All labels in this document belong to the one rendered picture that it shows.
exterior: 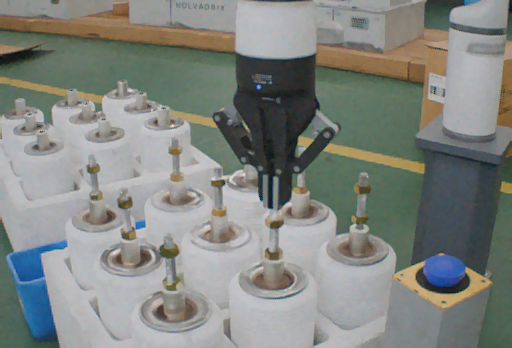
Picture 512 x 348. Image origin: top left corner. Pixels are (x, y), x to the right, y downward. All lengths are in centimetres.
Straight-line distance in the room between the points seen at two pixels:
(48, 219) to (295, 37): 64
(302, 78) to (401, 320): 24
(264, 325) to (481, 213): 47
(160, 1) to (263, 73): 269
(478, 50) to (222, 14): 217
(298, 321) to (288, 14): 32
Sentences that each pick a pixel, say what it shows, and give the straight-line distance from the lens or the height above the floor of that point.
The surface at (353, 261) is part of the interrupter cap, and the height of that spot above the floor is 25.
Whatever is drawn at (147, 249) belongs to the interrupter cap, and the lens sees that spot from 75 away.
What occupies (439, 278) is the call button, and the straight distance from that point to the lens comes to 57.
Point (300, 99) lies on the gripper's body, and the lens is 58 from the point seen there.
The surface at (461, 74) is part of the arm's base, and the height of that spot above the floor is 40.
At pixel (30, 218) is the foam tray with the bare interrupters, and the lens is 107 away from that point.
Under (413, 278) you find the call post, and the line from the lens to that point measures 58.
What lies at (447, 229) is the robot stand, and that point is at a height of 15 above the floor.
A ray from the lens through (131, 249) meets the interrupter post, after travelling 72.
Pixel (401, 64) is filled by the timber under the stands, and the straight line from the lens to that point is 253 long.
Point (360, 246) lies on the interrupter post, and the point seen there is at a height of 26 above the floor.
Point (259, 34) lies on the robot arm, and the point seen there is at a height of 52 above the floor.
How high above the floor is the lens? 62
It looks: 22 degrees down
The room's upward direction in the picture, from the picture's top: straight up
